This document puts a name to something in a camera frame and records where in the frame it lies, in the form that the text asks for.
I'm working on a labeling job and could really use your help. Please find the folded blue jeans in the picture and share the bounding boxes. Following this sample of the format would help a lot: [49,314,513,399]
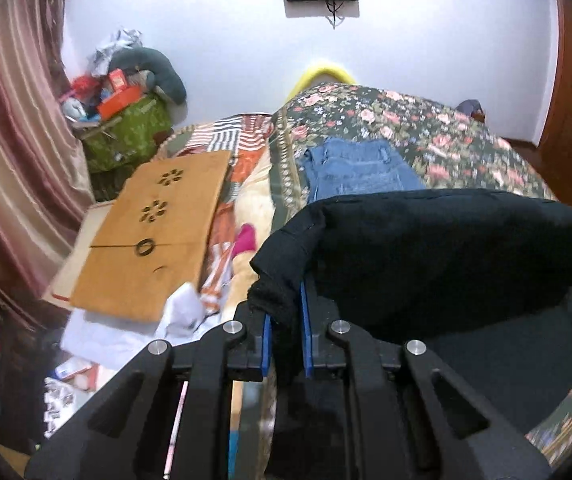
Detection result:
[301,138,425,203]

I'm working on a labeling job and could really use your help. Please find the white cloth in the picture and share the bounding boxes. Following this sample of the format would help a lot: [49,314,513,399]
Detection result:
[60,283,208,370]

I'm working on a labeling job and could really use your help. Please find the striped pink curtain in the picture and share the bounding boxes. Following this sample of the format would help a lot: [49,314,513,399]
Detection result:
[0,0,94,327]

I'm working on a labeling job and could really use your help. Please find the striped patchwork blanket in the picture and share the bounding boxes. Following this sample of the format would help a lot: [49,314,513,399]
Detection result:
[158,112,275,316]

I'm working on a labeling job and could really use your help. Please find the wooden lap desk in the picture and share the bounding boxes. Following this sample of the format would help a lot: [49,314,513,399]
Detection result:
[70,151,231,323]

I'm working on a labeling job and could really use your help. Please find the grey neck pillow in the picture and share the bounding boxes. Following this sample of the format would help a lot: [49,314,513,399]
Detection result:
[109,47,187,106]

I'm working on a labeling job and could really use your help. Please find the yellow pillow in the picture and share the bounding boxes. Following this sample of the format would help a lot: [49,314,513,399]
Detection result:
[286,66,355,102]

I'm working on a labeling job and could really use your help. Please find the green cloth covered table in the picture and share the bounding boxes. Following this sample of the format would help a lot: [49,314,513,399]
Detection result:
[80,94,172,174]

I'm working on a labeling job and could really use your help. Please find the floral bedspread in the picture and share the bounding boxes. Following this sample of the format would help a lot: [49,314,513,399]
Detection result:
[237,80,572,466]

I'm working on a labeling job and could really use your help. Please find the orange box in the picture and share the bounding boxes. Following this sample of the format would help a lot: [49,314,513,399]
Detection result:
[98,86,142,122]

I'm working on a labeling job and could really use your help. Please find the black pants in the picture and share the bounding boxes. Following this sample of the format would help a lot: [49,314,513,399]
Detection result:
[245,190,572,480]

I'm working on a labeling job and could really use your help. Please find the purple backpack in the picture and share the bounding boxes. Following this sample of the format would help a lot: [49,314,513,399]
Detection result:
[456,99,486,124]

